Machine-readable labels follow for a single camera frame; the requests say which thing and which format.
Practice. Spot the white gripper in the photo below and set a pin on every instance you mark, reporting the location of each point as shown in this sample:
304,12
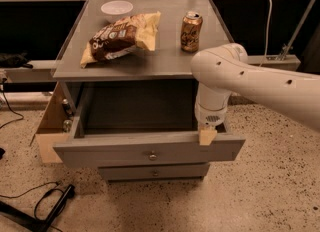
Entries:
209,116

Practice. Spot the grey top drawer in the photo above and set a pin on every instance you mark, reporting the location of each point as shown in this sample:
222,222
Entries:
89,146

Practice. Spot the grey drawer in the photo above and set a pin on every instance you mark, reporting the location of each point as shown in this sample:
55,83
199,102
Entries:
154,172
89,146

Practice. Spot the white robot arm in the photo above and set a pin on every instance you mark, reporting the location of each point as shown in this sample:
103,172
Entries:
221,71

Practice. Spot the grey bottom drawer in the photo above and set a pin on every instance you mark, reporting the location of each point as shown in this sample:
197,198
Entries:
154,172

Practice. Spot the grey drawer cabinet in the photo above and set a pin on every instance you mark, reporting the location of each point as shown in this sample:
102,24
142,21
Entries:
152,91

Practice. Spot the orange soda can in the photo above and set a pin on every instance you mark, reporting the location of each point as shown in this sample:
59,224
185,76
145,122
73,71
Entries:
190,31

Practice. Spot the brown yellow chip bag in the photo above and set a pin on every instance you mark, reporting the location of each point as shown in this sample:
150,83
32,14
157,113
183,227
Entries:
122,37

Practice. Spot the small bottle behind cabinet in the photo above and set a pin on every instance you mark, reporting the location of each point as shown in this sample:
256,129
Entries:
67,125

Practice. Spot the wooden board panel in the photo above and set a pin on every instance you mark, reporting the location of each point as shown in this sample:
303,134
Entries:
50,130

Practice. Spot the white bowl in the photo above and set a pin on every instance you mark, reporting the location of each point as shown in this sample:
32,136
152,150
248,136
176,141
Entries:
115,10

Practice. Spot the black cloth object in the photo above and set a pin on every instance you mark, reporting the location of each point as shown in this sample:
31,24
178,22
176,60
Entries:
14,61

